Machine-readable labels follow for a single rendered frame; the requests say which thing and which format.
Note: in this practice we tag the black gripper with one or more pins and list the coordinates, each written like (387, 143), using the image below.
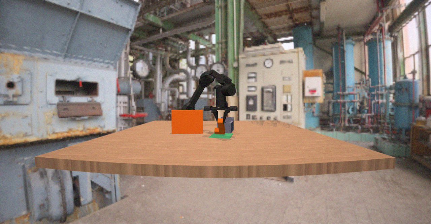
(220, 102)

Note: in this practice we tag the orange l-shaped part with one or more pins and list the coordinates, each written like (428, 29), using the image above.
(221, 127)

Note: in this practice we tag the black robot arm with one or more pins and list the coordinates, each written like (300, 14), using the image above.
(227, 88)

